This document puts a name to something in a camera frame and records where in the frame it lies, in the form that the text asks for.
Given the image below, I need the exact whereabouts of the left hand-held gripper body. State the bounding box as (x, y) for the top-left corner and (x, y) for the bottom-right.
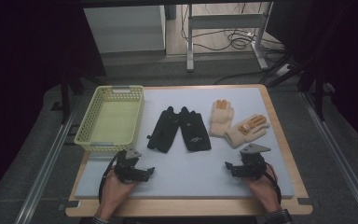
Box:
(114, 147), (144, 185)

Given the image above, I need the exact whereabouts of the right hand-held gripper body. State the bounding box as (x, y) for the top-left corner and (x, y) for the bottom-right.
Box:
(239, 143), (272, 181)

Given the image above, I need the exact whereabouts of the person's right hand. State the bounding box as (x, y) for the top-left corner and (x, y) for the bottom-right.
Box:
(242, 163), (283, 215)

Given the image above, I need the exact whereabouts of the person's left hand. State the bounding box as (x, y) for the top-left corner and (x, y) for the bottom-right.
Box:
(96, 169), (138, 219)

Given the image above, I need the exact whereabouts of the beige knit glove with tag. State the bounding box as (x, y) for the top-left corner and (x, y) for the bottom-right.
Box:
(224, 113), (271, 149)

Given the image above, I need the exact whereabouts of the wooden table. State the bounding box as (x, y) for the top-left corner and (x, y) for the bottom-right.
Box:
(64, 83), (314, 218)

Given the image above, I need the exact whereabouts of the pale green plastic basket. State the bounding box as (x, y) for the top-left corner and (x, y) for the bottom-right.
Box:
(73, 84), (145, 154)

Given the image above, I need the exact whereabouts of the black glove with logo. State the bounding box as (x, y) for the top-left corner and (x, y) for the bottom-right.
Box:
(178, 105), (213, 153)

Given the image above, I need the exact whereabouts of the black metal stand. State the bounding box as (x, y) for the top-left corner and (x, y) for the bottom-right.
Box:
(59, 70), (86, 125)

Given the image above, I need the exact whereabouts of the white power strip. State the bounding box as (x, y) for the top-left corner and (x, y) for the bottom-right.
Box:
(278, 63), (293, 77)

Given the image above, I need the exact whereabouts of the white cabinet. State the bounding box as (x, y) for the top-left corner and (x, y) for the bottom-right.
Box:
(83, 5), (167, 54)

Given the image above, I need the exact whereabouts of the dark curtain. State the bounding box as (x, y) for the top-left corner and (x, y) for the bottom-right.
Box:
(265, 0), (358, 153)
(0, 0), (107, 206)

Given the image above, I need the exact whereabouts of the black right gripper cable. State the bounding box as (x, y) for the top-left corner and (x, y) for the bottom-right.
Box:
(263, 162), (283, 205)

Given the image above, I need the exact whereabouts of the aluminium floor rail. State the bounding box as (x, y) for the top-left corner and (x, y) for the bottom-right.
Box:
(298, 91), (358, 224)
(13, 101), (79, 224)

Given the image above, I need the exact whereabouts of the tangle of black floor cables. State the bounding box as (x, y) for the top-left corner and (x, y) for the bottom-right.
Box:
(181, 3), (286, 53)

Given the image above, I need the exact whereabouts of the white metal desk frame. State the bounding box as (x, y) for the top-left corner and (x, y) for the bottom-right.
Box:
(186, 2), (275, 73)

